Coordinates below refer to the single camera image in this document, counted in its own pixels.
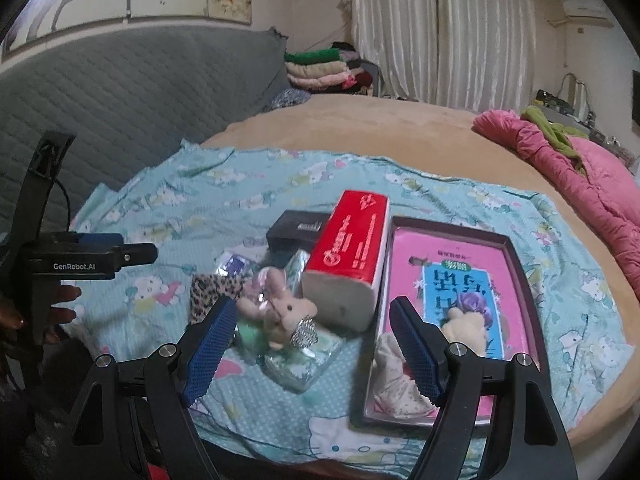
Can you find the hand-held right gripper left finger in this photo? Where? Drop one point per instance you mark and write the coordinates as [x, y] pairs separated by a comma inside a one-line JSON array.
[[210, 350]]

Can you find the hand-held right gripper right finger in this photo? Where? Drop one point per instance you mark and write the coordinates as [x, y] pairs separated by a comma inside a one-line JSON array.
[[415, 355]]

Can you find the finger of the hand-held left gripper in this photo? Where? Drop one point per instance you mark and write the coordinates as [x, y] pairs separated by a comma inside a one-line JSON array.
[[100, 239], [137, 255]]

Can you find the cream plush toy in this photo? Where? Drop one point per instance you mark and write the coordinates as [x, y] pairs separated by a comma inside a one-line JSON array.
[[465, 332]]

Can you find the leopard print cloth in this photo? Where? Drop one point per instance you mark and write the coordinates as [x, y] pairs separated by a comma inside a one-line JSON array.
[[212, 292]]

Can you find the beige bunny plush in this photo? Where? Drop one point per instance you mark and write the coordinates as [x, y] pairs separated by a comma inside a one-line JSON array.
[[287, 310]]

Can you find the purple white plastic packet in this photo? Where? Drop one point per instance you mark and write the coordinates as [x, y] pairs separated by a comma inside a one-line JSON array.
[[234, 266]]

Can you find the green printed tissue packet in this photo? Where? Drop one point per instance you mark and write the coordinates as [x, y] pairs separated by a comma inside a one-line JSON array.
[[305, 365]]

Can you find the dark cardboard box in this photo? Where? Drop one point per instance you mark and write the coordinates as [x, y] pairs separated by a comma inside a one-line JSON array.
[[450, 224]]

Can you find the green soft ball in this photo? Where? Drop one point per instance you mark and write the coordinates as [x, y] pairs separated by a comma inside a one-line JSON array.
[[250, 340]]

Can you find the person's left hand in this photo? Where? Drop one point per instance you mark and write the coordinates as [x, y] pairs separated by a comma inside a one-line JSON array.
[[62, 295]]

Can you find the blue cat print blanket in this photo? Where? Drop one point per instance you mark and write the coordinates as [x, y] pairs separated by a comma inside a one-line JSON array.
[[200, 200]]

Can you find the pink book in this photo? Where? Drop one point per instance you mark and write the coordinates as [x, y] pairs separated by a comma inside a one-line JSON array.
[[415, 245]]

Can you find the red tissue pack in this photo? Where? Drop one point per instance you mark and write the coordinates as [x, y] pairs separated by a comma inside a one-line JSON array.
[[350, 240]]

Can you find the grey quilted headboard cover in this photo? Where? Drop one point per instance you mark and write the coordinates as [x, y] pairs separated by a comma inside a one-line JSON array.
[[150, 100]]

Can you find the small black box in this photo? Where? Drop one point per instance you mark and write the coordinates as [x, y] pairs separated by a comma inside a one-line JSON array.
[[295, 227]]

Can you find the dark floral pillow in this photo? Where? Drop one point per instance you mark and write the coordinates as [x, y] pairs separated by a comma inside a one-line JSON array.
[[285, 99]]

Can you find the beige bed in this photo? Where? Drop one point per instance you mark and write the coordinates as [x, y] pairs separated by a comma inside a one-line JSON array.
[[400, 125]]

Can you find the pink quilt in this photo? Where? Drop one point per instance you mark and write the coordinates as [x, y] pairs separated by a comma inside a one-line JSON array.
[[590, 185]]

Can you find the stack of folded clothes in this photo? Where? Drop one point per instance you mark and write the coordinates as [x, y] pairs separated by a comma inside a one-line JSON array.
[[320, 67]]

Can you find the green cloth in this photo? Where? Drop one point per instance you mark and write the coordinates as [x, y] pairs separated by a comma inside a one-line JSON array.
[[550, 130]]

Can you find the dark flat device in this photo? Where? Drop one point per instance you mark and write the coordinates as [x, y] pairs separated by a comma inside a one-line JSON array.
[[552, 100]]

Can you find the white striped curtain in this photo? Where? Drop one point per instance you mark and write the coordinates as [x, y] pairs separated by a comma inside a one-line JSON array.
[[395, 35], [485, 35]]

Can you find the white air conditioner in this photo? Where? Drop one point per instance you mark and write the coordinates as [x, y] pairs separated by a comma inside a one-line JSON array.
[[582, 9]]

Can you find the grey arched frame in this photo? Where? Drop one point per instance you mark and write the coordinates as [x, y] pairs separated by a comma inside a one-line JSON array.
[[564, 92]]

